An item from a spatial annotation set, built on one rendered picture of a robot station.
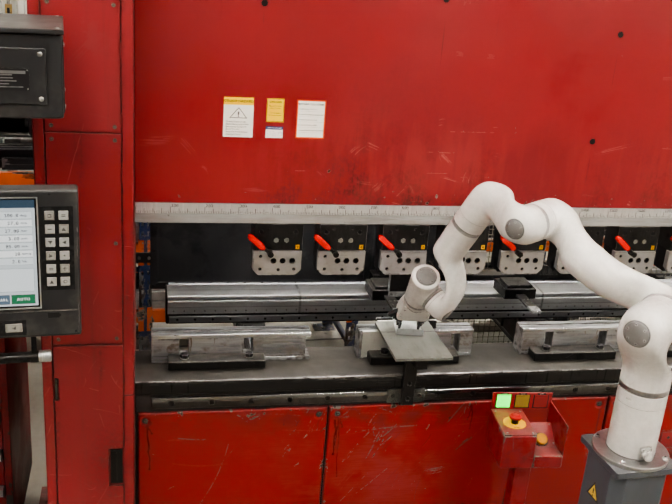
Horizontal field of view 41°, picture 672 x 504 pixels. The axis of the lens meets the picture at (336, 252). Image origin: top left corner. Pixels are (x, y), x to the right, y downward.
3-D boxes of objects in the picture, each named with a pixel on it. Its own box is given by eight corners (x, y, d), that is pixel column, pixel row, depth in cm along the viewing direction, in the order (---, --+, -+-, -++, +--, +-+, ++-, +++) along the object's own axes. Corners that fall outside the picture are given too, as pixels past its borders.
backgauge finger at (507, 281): (520, 316, 306) (522, 303, 305) (492, 287, 330) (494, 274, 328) (552, 316, 309) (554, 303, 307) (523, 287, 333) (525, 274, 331)
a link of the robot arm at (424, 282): (440, 300, 268) (419, 279, 271) (448, 280, 257) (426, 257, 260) (420, 316, 265) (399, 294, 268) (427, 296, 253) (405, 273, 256)
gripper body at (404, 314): (433, 289, 272) (427, 305, 282) (400, 287, 271) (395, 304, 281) (434, 311, 268) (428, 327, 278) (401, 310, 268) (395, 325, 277)
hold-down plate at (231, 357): (168, 371, 274) (168, 362, 273) (167, 363, 279) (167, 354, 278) (265, 368, 281) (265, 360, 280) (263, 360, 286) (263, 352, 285)
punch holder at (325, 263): (316, 275, 277) (320, 224, 271) (311, 264, 285) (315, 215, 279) (363, 274, 280) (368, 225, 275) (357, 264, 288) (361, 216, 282)
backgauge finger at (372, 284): (382, 319, 296) (383, 305, 294) (364, 288, 320) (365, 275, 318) (417, 318, 299) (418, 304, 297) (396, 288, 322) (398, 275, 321)
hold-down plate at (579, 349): (533, 361, 300) (535, 353, 299) (527, 354, 305) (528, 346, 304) (615, 359, 306) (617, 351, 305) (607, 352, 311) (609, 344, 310)
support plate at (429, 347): (395, 361, 266) (395, 358, 266) (374, 324, 291) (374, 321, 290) (453, 360, 270) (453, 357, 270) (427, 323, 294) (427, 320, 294)
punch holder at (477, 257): (439, 274, 286) (445, 225, 280) (431, 264, 293) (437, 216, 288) (483, 274, 289) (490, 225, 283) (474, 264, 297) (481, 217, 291)
